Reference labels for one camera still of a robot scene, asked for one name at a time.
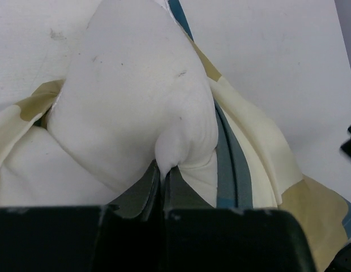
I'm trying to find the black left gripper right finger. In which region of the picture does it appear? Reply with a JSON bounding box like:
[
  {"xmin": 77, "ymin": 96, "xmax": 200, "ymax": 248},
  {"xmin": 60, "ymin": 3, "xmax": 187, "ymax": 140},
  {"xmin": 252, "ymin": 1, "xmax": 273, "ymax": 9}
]
[{"xmin": 164, "ymin": 167, "xmax": 212, "ymax": 211}]

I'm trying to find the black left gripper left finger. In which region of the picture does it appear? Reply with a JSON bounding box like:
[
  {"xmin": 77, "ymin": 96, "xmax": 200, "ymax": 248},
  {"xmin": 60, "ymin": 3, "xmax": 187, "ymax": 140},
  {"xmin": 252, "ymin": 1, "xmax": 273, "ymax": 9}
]
[{"xmin": 108, "ymin": 161, "xmax": 160, "ymax": 221}]

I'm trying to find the checked blue tan pillowcase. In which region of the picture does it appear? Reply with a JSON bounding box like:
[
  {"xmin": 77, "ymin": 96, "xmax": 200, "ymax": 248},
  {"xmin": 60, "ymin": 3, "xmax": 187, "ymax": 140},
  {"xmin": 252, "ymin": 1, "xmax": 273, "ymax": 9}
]
[{"xmin": 0, "ymin": 0, "xmax": 351, "ymax": 247}]

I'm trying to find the white pillow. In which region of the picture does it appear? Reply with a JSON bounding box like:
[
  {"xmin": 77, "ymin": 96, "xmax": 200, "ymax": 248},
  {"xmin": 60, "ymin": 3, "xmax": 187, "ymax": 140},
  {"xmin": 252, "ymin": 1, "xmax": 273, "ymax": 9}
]
[{"xmin": 0, "ymin": 1, "xmax": 218, "ymax": 207}]

